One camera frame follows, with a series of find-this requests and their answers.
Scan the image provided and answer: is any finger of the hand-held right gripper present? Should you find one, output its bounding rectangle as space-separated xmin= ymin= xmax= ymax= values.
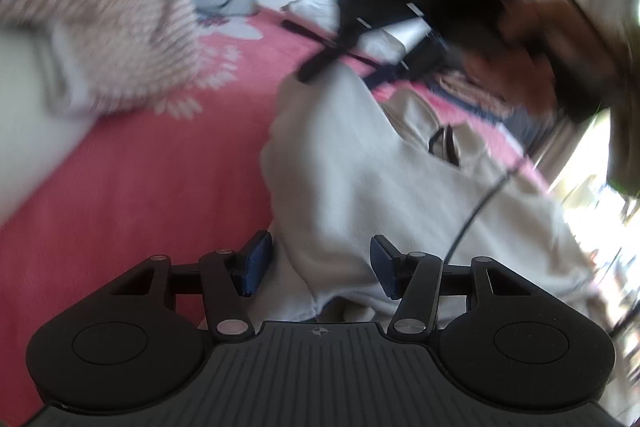
xmin=296 ymin=41 xmax=402 ymax=88
xmin=281 ymin=19 xmax=352 ymax=54

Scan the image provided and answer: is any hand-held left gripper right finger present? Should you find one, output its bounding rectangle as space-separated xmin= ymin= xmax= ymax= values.
xmin=370 ymin=234 xmax=533 ymax=342

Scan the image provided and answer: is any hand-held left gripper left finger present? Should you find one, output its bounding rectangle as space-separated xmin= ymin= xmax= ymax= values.
xmin=110 ymin=230 xmax=274 ymax=341

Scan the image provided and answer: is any beige zip jacket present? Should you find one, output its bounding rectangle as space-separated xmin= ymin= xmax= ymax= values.
xmin=260 ymin=62 xmax=617 ymax=324

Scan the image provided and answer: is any person's right hand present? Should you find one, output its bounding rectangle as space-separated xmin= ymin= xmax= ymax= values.
xmin=465 ymin=0 xmax=592 ymax=116

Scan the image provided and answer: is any white folded garment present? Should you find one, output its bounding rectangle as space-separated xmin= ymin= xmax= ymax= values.
xmin=282 ymin=0 xmax=427 ymax=64

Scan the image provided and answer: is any tan patterned folded garment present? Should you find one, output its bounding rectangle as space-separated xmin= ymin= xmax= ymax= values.
xmin=435 ymin=71 xmax=517 ymax=118

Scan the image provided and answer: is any pink floral blanket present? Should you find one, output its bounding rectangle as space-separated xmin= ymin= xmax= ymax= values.
xmin=0 ymin=7 xmax=551 ymax=413

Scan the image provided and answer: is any pink white houndstooth sweater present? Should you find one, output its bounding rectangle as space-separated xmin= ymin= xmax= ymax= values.
xmin=0 ymin=0 xmax=202 ymax=115

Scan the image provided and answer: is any white fleece cloth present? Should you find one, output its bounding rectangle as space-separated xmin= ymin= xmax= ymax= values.
xmin=0 ymin=27 xmax=101 ymax=224

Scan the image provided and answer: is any black cable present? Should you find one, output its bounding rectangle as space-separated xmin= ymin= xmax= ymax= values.
xmin=442 ymin=152 xmax=532 ymax=264

